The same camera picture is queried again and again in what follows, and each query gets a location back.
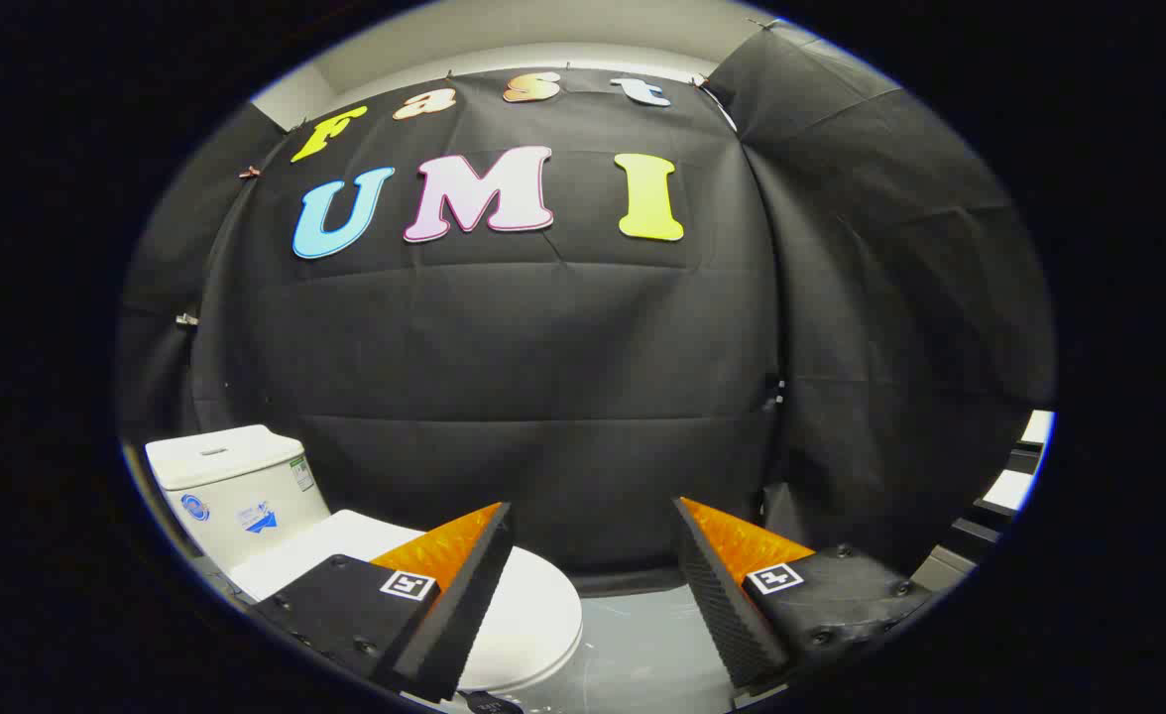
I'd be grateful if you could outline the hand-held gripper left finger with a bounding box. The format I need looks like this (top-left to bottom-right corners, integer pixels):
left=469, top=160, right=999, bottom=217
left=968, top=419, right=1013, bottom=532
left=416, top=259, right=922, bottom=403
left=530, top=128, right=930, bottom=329
left=249, top=501, right=517, bottom=705

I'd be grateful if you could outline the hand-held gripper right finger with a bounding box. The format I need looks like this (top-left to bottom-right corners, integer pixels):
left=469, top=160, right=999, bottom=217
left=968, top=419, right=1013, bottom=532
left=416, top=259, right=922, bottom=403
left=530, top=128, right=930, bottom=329
left=672, top=496, right=933, bottom=695

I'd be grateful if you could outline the white toilet lid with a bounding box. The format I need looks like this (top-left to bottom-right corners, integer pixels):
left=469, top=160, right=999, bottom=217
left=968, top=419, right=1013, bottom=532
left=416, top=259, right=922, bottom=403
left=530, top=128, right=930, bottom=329
left=229, top=509, right=584, bottom=685

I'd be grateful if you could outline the white toilet seat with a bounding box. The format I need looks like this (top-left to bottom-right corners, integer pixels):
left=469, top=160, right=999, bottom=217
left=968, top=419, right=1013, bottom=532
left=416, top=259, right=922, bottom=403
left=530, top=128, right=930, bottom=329
left=456, top=630, right=584, bottom=698

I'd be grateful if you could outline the white ceramic toilet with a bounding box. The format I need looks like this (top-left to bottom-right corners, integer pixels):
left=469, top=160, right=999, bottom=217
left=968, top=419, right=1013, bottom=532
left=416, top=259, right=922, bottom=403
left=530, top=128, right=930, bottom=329
left=145, top=424, right=332, bottom=598

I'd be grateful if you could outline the white and black structure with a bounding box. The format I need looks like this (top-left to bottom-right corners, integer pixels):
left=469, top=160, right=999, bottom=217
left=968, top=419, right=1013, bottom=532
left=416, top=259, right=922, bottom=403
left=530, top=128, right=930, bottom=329
left=915, top=409, right=1055, bottom=593

